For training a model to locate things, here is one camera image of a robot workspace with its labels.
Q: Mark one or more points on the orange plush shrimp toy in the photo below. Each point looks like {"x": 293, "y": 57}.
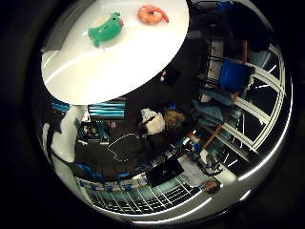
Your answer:
{"x": 151, "y": 15}

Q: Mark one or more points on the seated person in white shirt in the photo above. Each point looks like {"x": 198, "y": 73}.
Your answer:
{"x": 157, "y": 123}

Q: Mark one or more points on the green plush frog toy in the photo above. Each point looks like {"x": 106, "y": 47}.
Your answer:
{"x": 106, "y": 31}

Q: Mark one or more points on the teal striped rack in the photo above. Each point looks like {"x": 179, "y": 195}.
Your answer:
{"x": 106, "y": 110}

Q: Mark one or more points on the black monitor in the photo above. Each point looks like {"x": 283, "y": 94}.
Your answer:
{"x": 164, "y": 172}

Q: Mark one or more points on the blue chair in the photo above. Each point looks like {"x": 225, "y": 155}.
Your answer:
{"x": 234, "y": 75}

